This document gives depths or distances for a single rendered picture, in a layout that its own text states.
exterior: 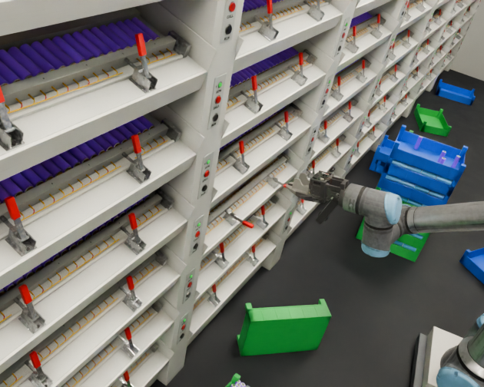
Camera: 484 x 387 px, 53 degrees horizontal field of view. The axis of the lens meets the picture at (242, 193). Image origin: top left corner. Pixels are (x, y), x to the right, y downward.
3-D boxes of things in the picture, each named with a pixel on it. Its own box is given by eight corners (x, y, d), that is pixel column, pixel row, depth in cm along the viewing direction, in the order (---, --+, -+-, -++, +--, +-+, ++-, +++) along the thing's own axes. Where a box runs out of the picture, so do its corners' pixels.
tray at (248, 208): (293, 178, 183) (304, 161, 177) (196, 264, 139) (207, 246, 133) (253, 144, 186) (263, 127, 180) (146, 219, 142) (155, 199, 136)
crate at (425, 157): (460, 161, 220) (468, 147, 215) (457, 182, 204) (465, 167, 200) (396, 138, 227) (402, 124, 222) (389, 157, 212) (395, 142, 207)
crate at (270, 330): (316, 349, 183) (310, 332, 189) (332, 315, 171) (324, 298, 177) (240, 356, 175) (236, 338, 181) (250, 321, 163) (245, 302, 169)
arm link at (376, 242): (398, 249, 159) (403, 216, 153) (379, 264, 152) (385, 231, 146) (372, 238, 165) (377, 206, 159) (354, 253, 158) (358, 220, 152)
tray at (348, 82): (371, 82, 223) (389, 57, 213) (316, 125, 178) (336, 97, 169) (337, 55, 226) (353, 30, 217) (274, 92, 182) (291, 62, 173)
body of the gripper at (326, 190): (317, 169, 161) (352, 177, 155) (316, 191, 165) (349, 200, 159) (307, 178, 155) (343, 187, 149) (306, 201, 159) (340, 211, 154)
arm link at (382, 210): (392, 232, 146) (397, 203, 141) (353, 221, 152) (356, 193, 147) (401, 218, 153) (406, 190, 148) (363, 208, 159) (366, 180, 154)
